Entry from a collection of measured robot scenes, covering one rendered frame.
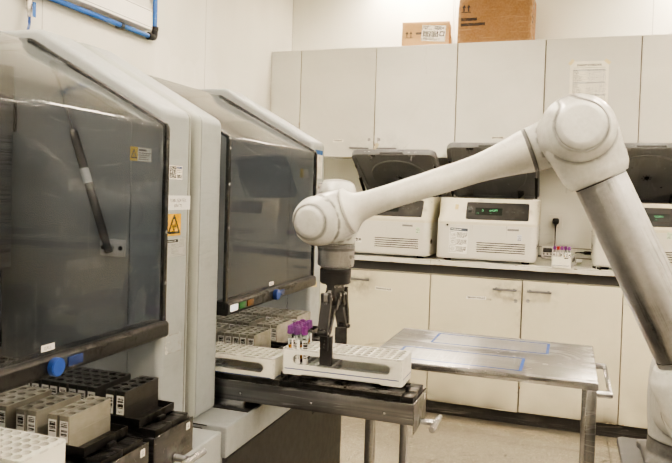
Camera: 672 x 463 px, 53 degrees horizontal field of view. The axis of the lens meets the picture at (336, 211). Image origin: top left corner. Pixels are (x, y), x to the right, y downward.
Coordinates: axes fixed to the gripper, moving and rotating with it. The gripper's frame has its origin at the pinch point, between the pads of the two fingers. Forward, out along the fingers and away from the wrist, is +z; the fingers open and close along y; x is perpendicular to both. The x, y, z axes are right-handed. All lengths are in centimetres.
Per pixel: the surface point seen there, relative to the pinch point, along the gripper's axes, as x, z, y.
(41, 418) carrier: 33, 2, -60
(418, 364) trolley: -16.0, 7.3, 24.0
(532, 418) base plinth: -38, 85, 233
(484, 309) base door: -11, 25, 228
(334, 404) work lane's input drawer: -2.9, 10.7, -6.9
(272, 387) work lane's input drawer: 12.9, 8.6, -6.8
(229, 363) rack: 30.5, 7.5, 4.7
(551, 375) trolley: -50, 7, 26
